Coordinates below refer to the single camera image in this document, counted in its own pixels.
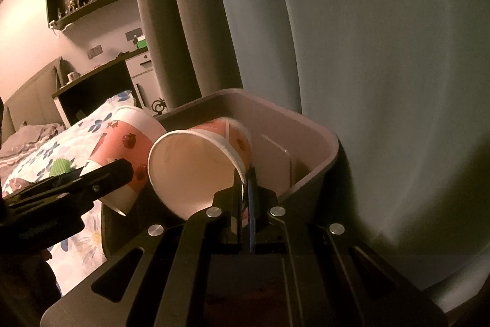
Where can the grey plastic waste bin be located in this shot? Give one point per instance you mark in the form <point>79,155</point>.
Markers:
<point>306,150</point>

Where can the grey wall socket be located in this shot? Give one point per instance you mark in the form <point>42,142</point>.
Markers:
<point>134,32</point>
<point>95,51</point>

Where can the white drawer cabinet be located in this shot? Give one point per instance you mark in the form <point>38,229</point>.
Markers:
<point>143,82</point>

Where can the green box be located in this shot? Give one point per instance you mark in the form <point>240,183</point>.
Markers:
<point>141,43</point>

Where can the small white mug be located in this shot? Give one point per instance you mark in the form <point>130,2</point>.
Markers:
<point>72,76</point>

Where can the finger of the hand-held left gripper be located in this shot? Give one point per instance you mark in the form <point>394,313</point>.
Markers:
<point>103,177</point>

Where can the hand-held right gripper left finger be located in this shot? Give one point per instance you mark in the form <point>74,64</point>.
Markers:
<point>235,212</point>

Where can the grey curtain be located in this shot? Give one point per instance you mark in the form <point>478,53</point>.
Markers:
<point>344,62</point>

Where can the padded headboard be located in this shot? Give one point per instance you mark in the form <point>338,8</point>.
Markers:
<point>34,97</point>

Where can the fruit print paper cup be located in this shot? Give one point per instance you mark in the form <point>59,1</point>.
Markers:
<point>122,135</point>
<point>187,166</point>

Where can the striped pillow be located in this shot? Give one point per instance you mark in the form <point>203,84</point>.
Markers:
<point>30,137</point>

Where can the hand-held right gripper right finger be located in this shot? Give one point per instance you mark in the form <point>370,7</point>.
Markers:
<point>252,212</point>

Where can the green foam block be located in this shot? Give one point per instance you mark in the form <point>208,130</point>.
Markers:
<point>61,166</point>

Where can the floral bedsheet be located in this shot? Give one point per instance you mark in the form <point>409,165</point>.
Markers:
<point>46,154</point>

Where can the dark wooden desk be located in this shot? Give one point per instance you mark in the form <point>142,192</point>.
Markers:
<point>92,89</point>

